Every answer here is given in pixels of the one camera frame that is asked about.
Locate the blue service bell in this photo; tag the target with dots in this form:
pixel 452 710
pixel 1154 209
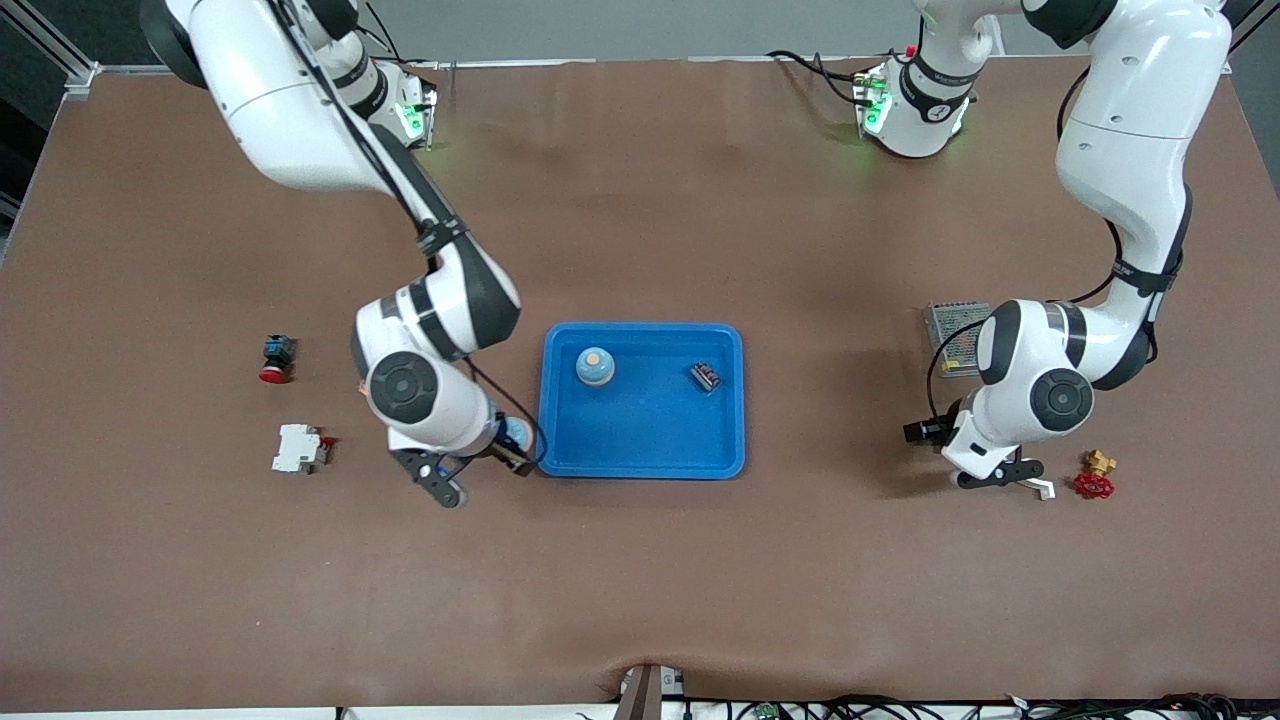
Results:
pixel 516 435
pixel 595 368

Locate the metal mesh power supply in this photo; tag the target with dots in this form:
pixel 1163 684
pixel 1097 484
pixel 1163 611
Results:
pixel 950 318

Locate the white circuit breaker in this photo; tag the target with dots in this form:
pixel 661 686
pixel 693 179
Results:
pixel 295 450

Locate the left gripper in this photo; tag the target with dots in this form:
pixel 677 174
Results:
pixel 935 429

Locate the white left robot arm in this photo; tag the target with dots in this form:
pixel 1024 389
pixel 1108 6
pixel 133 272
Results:
pixel 1130 150

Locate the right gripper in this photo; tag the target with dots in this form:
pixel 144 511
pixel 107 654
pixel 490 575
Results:
pixel 508 456

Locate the aluminium frame corner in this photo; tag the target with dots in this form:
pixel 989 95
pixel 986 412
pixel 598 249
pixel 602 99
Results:
pixel 82 78

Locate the blue plastic tray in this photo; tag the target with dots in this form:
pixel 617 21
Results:
pixel 650 440

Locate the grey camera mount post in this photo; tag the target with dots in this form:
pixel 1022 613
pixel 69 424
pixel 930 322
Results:
pixel 645 695

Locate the white curved plastic bracket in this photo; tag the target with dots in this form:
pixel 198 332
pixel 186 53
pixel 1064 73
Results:
pixel 1043 490

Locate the red button blue body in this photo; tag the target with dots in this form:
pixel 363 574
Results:
pixel 277 352

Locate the brass valve red handwheel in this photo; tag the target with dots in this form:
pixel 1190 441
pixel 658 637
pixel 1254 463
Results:
pixel 1100 462

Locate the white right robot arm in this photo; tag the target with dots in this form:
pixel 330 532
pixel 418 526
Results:
pixel 280 110

